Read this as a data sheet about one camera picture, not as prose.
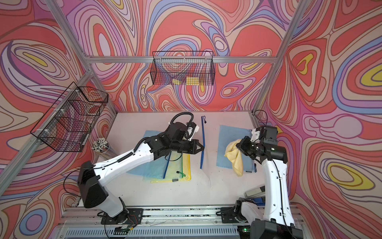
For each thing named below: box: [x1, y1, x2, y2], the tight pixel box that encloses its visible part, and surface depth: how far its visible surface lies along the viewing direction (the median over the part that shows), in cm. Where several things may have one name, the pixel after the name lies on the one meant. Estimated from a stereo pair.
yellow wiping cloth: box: [223, 138, 244, 177], surface depth 72 cm
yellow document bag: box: [150, 153, 192, 184], surface depth 88 cm
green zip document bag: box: [142, 150, 187, 181], surface depth 90 cm
